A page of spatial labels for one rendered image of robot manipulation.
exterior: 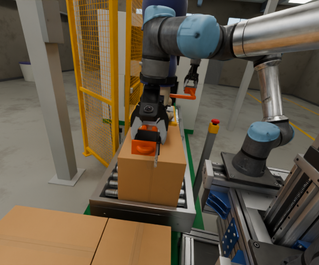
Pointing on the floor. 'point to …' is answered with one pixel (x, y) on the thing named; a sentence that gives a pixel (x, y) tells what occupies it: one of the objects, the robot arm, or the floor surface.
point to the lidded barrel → (26, 66)
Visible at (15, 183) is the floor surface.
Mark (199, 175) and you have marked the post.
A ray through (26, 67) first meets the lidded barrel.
